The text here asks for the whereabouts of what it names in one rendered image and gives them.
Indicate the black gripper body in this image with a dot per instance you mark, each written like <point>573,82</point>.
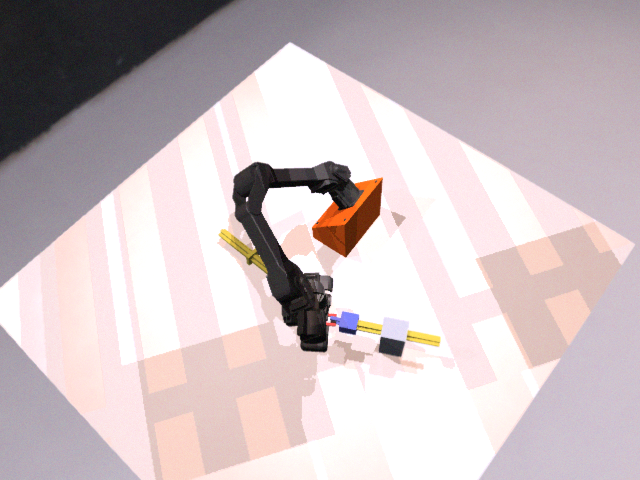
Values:
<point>327,282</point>

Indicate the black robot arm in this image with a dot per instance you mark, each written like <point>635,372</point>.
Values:
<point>301,295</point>

